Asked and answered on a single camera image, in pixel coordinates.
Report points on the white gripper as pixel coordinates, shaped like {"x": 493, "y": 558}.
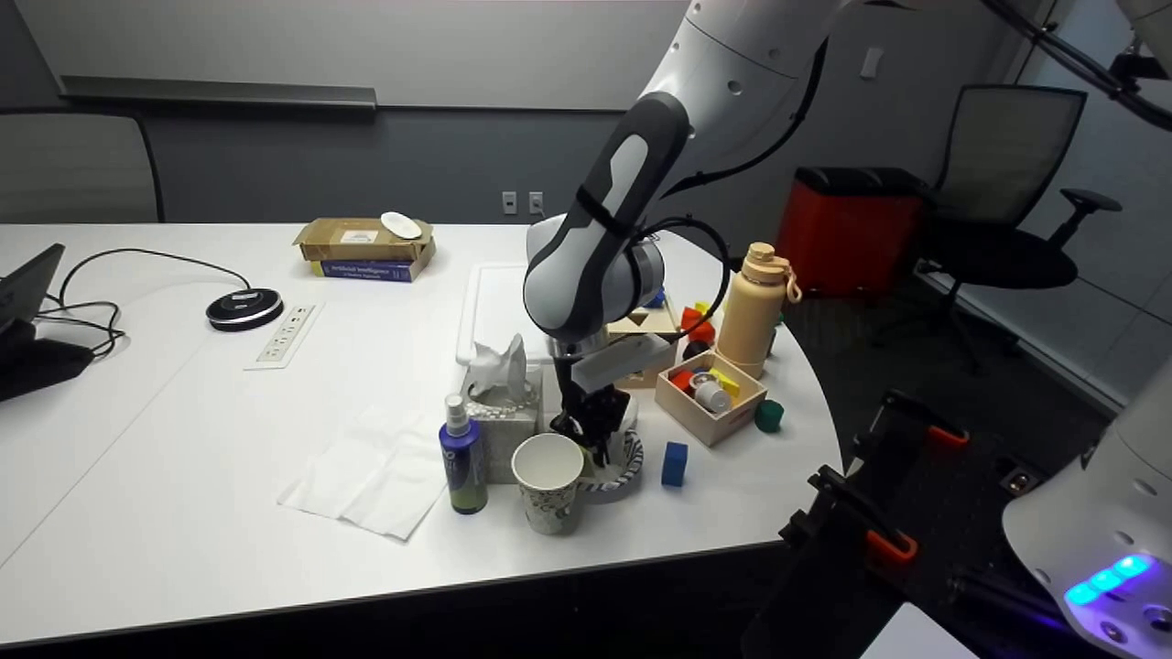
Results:
{"x": 623, "y": 364}

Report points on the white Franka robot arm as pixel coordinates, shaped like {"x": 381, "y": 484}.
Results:
{"x": 608, "y": 205}

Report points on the white ceramic cup bowl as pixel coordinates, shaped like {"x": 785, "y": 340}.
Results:
{"x": 550, "y": 477}

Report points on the grey patterned tissue box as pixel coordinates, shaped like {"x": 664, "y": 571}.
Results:
{"x": 515, "y": 422}

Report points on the flat white tissue sheet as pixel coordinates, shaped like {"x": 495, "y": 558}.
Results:
{"x": 368, "y": 487}

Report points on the blue white patterned plate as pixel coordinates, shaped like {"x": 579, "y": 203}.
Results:
{"x": 626, "y": 482}

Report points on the blue rectangular block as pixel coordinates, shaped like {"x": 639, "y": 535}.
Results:
{"x": 677, "y": 464}

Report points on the orange toy block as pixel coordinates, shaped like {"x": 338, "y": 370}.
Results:
{"x": 679, "y": 380}

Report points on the wooden shape sorter box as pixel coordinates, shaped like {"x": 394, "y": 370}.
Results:
{"x": 655, "y": 336}

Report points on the white toy cylinder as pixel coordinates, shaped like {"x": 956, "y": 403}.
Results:
{"x": 707, "y": 393}

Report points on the small wooden tray box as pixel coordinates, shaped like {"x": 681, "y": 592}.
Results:
{"x": 716, "y": 422}

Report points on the red toy block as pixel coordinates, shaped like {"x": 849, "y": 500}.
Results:
{"x": 696, "y": 331}

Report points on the yellow notched toy block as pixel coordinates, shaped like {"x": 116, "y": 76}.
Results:
{"x": 706, "y": 310}

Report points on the green toy block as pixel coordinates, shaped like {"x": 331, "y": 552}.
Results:
{"x": 768, "y": 414}

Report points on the beige water bottle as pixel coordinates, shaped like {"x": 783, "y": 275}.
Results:
{"x": 752, "y": 316}

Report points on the blue book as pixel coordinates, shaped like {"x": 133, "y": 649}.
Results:
{"x": 368, "y": 267}

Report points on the white tape roll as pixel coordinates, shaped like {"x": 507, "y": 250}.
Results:
{"x": 402, "y": 225}

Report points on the black stand orange clamps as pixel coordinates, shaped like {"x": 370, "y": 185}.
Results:
{"x": 845, "y": 535}

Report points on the brown cardboard box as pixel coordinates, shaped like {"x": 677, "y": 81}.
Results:
{"x": 352, "y": 239}

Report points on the red bin black lid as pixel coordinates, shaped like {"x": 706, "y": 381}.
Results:
{"x": 849, "y": 239}

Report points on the white power strip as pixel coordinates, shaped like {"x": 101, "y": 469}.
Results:
{"x": 283, "y": 336}

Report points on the black round speaker puck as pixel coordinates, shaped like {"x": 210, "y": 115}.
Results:
{"x": 242, "y": 310}

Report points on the white paper sheet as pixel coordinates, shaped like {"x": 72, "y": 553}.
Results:
{"x": 918, "y": 633}

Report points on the black mesh office chair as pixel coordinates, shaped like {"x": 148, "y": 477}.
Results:
{"x": 1009, "y": 151}

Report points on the black laptop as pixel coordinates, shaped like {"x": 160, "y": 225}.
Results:
{"x": 28, "y": 294}

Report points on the white wall outlet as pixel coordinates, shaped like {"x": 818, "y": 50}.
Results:
{"x": 536, "y": 199}
{"x": 510, "y": 199}

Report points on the white wall whiteboard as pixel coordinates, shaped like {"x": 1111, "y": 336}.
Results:
{"x": 368, "y": 40}

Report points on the white light switch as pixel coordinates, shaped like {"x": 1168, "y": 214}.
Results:
{"x": 871, "y": 62}

